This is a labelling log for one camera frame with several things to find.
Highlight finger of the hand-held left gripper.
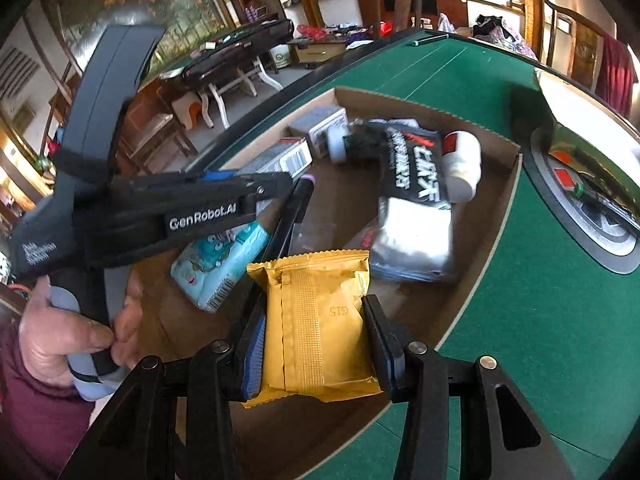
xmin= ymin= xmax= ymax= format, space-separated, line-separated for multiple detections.
xmin=235 ymin=171 xmax=297 ymax=223
xmin=197 ymin=169 xmax=251 ymax=186

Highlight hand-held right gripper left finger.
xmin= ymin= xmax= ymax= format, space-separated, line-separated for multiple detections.
xmin=60 ymin=291 xmax=271 ymax=480

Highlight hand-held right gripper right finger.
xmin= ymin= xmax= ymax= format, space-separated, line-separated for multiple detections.
xmin=360 ymin=294 xmax=576 ymax=480

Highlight pink capped black marker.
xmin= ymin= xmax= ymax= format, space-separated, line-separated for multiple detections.
xmin=250 ymin=175 xmax=317 ymax=266

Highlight yellow snack packet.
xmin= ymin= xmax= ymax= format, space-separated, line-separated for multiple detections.
xmin=240 ymin=250 xmax=383 ymax=408

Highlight small grey and white box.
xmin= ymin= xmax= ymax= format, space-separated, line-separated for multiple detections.
xmin=291 ymin=106 xmax=349 ymax=159

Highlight brown cardboard box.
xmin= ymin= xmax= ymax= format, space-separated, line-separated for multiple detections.
xmin=127 ymin=86 xmax=523 ymax=480

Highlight black pouch with red crab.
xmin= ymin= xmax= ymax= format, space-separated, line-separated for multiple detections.
xmin=370 ymin=127 xmax=457 ymax=285

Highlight person's left forearm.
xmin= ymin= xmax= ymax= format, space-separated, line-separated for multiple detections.
xmin=0 ymin=320 xmax=101 ymax=480

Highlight person's left hand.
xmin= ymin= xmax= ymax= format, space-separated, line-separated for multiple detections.
xmin=20 ymin=270 xmax=147 ymax=391

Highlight small grey box with barcode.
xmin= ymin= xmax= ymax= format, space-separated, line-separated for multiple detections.
xmin=247 ymin=137 xmax=315 ymax=181

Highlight wooden cushioned chair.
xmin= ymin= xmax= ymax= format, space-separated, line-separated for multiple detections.
xmin=117 ymin=80 xmax=198 ymax=163

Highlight orange and white stool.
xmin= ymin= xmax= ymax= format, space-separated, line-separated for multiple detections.
xmin=172 ymin=94 xmax=211 ymax=131

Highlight white capped dark tube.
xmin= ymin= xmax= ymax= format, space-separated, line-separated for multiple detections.
xmin=325 ymin=122 xmax=383 ymax=165

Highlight light blue tissue packet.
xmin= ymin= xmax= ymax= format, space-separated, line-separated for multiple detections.
xmin=170 ymin=220 xmax=273 ymax=313

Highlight white bucket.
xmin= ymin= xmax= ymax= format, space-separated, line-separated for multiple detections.
xmin=269 ymin=44 xmax=293 ymax=73

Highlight dark mahjong table white legs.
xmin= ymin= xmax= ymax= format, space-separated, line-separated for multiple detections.
xmin=177 ymin=18 xmax=296 ymax=131

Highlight white bottle with red label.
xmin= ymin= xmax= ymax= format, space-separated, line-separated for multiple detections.
xmin=441 ymin=130 xmax=483 ymax=203

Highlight round mahjong table console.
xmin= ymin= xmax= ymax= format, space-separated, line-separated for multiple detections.
xmin=529 ymin=124 xmax=640 ymax=276

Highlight green capped black marker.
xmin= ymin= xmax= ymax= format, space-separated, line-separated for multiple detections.
xmin=572 ymin=182 xmax=636 ymax=221

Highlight pile of clothes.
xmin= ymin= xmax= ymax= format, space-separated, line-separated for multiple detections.
xmin=472 ymin=14 xmax=538 ymax=61

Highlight gold and white box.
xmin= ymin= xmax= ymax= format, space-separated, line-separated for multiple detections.
xmin=537 ymin=67 xmax=640 ymax=161

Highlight wooden chair with gold panel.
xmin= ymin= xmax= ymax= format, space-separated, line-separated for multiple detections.
xmin=542 ymin=0 xmax=608 ymax=92

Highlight dark red cloth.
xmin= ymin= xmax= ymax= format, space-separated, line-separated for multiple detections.
xmin=594 ymin=35 xmax=640 ymax=117

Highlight floral wall painting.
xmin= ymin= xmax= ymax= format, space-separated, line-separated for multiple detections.
xmin=42 ymin=0 xmax=223 ymax=73

